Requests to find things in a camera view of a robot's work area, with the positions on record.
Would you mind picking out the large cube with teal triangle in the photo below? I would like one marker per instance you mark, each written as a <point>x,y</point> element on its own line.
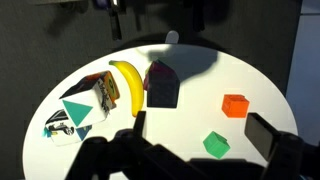
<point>87,103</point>

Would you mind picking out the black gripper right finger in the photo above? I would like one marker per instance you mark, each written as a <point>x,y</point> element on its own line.
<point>261,135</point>

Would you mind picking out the small printed white cube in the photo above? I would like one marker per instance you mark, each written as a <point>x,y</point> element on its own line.
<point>63,131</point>

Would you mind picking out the orange block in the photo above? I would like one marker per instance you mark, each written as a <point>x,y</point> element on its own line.
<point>236,106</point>

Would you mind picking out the yellow banana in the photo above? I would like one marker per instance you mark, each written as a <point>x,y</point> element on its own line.
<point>134,85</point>

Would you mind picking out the green block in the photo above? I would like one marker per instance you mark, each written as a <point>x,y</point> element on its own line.
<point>216,144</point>

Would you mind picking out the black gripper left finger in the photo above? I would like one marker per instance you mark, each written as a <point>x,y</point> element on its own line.
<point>140,123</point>

